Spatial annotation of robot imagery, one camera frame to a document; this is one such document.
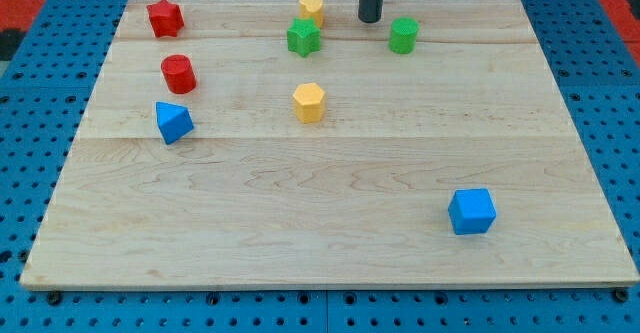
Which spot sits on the yellow hexagon block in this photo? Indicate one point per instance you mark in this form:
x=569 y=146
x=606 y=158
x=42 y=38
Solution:
x=309 y=103

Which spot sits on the light wooden board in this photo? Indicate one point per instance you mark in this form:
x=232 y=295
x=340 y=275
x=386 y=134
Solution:
x=253 y=199

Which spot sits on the green star block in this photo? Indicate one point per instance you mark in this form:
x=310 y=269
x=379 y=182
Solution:
x=303 y=37

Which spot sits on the green cylinder block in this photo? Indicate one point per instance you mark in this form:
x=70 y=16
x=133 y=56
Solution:
x=403 y=35

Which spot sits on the blue triangle block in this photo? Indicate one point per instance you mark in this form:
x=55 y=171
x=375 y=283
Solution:
x=173 y=121

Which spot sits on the red cylinder block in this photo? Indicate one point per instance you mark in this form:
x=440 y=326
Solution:
x=178 y=73

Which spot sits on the blue cube block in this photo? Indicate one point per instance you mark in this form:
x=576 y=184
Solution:
x=471 y=211

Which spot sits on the red star block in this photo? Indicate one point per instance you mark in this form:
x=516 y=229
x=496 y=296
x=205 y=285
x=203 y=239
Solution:
x=165 y=18

